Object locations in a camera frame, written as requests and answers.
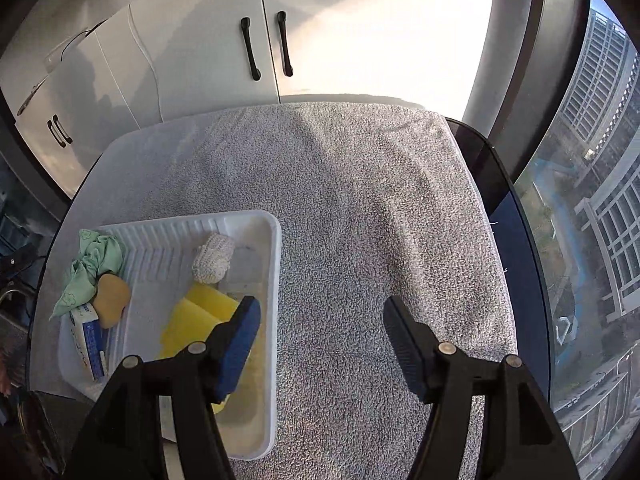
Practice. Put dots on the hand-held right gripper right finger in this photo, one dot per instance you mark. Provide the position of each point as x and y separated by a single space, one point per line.
405 355

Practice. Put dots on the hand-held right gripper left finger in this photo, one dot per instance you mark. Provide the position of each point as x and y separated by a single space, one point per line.
240 345

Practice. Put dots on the yellow rectangular sponge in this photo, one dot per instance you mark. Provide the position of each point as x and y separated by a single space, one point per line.
207 302
182 332

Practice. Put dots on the cream knitted cloth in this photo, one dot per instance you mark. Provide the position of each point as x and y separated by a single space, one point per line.
212 260

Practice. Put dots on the white plastic tray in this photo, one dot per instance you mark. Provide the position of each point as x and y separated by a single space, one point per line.
155 270

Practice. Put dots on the yellow egg-shaped sponge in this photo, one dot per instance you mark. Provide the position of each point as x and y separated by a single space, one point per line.
112 300

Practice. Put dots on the blue and white tissue packet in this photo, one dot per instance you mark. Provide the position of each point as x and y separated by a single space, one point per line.
90 340

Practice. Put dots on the green cloth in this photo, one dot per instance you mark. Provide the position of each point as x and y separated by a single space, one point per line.
92 265

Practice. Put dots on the grey towel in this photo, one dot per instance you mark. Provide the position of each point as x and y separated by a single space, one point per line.
375 210

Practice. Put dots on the white cabinet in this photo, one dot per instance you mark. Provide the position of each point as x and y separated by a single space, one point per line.
200 60

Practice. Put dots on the high-rise buildings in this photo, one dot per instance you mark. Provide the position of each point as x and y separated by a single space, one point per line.
600 85

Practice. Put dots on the black window frame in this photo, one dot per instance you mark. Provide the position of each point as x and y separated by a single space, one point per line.
540 60

